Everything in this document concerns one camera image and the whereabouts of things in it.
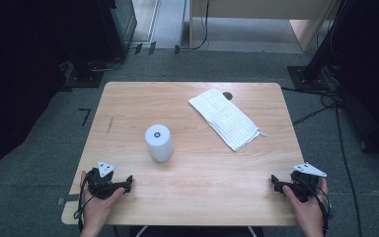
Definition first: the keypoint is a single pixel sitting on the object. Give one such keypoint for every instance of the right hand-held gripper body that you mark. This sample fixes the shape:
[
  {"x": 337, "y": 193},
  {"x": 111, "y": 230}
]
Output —
[{"x": 306, "y": 184}]

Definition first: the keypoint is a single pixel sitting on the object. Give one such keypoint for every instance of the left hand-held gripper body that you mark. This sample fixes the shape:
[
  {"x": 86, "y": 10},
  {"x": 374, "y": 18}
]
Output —
[{"x": 100, "y": 186}]

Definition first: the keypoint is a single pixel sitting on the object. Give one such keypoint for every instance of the white cylinder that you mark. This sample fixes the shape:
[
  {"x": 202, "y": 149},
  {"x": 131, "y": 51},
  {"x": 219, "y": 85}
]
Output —
[{"x": 159, "y": 144}]

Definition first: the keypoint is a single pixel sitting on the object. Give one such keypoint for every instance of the white waffle cloth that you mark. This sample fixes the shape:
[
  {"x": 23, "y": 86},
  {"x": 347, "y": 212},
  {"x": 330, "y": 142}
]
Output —
[{"x": 225, "y": 118}]

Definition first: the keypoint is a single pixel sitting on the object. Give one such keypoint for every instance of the person's left hand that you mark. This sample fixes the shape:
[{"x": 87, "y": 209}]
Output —
[{"x": 95, "y": 210}]

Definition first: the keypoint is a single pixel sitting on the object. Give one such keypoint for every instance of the person's right hand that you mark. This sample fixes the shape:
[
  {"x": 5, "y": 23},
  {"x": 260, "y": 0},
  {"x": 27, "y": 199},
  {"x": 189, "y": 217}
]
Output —
[{"x": 309, "y": 214}]

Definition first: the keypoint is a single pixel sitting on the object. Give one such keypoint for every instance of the grey tape strip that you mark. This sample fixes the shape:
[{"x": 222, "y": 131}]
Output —
[{"x": 67, "y": 198}]

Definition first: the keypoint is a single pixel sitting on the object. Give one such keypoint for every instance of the person's dark clothing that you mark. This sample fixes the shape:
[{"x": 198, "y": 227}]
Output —
[{"x": 194, "y": 232}]

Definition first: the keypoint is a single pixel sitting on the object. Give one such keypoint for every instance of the dark round table grommet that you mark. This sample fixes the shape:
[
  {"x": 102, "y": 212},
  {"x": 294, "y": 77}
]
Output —
[{"x": 229, "y": 96}]

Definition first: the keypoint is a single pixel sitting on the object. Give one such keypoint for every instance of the black metal stand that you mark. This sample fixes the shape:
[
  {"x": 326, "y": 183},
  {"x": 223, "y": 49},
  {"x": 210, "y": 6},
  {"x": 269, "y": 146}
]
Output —
[{"x": 304, "y": 80}]

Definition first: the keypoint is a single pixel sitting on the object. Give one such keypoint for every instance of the black curtain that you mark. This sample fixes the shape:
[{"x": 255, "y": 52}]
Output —
[
  {"x": 375, "y": 65},
  {"x": 13, "y": 82}
]

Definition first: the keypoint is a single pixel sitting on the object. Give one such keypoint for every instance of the black cabinet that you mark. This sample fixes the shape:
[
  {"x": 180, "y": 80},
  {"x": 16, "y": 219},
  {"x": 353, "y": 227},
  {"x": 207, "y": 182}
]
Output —
[{"x": 118, "y": 29}]

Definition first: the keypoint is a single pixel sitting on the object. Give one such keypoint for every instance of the light wooden desk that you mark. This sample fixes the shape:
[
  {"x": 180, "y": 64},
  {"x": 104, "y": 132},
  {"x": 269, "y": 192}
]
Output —
[{"x": 260, "y": 8}]

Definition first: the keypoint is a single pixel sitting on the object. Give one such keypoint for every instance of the black stand base plate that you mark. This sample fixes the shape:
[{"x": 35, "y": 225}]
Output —
[{"x": 85, "y": 80}]

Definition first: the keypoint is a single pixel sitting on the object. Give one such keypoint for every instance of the black floor bracket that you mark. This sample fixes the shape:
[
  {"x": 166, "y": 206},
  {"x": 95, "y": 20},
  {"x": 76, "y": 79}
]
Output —
[
  {"x": 177, "y": 49},
  {"x": 138, "y": 48},
  {"x": 152, "y": 48}
]

